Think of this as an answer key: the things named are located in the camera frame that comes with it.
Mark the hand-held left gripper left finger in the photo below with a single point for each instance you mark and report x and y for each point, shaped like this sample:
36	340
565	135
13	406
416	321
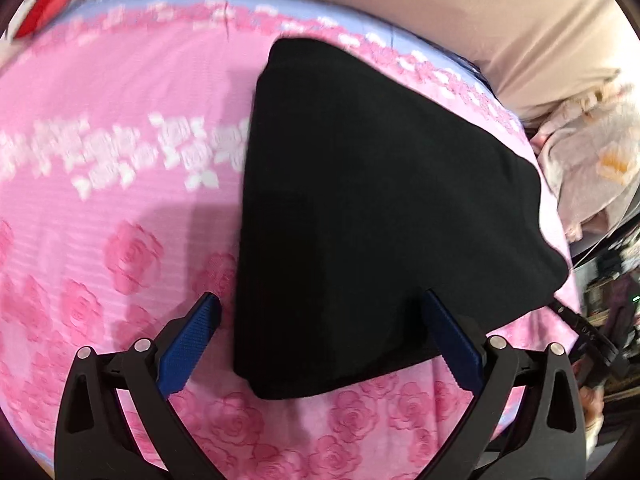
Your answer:
190	342

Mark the black pants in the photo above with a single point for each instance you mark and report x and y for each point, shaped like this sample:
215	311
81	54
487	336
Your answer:
375	210

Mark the cartoon face pillow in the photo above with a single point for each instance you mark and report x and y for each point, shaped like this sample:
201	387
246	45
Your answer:
45	10

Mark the dark cluttered shelf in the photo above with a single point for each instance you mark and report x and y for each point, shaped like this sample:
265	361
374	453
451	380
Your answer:
612	280

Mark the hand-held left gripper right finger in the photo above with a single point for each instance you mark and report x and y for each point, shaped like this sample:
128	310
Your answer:
452	337

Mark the pink rose print blanket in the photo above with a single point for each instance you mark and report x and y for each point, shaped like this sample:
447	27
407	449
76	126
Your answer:
125	160

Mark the pale floral cloth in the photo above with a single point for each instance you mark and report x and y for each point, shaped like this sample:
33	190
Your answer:
585	160

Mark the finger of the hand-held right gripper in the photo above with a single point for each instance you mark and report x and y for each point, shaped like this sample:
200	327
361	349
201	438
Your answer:
565	311

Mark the beige curtain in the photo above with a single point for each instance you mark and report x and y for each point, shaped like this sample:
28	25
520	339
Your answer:
450	10

